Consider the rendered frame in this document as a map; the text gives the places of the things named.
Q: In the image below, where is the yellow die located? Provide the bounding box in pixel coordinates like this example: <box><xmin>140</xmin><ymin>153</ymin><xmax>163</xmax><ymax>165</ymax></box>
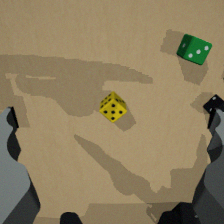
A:
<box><xmin>99</xmin><ymin>92</ymin><xmax>127</xmax><ymax>123</ymax></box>

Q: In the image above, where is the black die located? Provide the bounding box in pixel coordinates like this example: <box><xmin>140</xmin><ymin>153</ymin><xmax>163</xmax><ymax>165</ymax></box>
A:
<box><xmin>203</xmin><ymin>94</ymin><xmax>224</xmax><ymax>114</ymax></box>

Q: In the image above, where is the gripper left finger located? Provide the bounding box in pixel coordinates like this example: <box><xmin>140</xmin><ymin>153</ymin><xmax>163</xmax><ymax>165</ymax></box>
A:
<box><xmin>0</xmin><ymin>107</ymin><xmax>41</xmax><ymax>224</ymax></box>

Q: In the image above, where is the green die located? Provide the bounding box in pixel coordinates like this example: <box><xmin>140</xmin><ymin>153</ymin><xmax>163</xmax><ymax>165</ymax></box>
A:
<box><xmin>176</xmin><ymin>34</ymin><xmax>212</xmax><ymax>66</ymax></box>

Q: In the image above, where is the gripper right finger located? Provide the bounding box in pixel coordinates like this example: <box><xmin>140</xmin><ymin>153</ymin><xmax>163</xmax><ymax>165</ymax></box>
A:
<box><xmin>192</xmin><ymin>108</ymin><xmax>224</xmax><ymax>224</ymax></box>

